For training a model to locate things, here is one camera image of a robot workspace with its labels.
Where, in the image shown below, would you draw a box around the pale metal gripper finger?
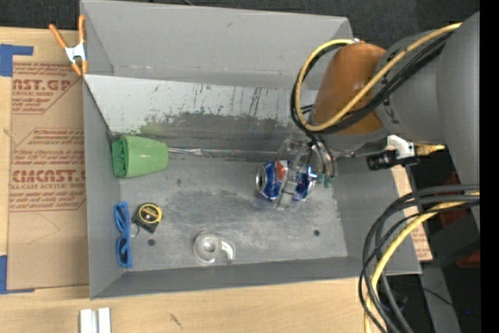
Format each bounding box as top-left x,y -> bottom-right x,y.
277,182 -> 298,210
290,150 -> 310,185

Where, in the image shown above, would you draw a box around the crushed blue drink can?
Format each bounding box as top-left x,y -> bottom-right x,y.
255,159 -> 319,204

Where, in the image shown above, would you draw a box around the grey metal bin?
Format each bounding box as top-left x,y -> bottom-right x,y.
79,0 -> 423,300

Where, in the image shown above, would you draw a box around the black and yellow tape measure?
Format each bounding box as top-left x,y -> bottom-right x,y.
130,202 -> 164,235

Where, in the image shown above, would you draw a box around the green plastic cup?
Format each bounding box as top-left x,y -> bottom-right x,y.
111,134 -> 170,179

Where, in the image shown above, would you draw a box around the blue sunglasses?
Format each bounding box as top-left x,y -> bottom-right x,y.
113,200 -> 134,269

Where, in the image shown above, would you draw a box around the brown cardboard board red print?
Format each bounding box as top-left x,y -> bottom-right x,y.
0,26 -> 434,294

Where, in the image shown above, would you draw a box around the black cylinder on white bracket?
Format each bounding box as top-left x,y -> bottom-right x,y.
366,134 -> 420,172

